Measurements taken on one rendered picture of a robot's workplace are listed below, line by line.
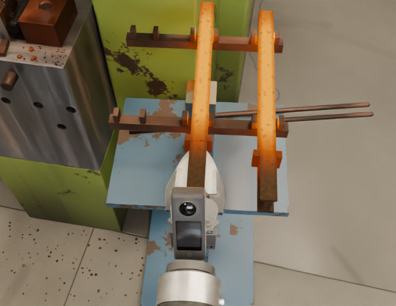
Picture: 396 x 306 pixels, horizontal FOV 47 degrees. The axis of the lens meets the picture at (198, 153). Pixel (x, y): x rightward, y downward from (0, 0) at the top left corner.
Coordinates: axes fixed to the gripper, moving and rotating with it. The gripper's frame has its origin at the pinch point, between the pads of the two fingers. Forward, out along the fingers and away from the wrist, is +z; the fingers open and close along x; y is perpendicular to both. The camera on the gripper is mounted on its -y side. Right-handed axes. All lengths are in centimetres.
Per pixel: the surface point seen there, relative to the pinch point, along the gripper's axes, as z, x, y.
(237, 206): 3.8, 8.5, 26.4
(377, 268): 19, 66, 102
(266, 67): 19.1, 11.8, -0.8
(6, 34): 35, -45, 9
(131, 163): 13.5, -16.1, 26.4
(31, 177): 31, -57, 67
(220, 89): 88, 5, 85
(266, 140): 2.6, 11.3, -0.8
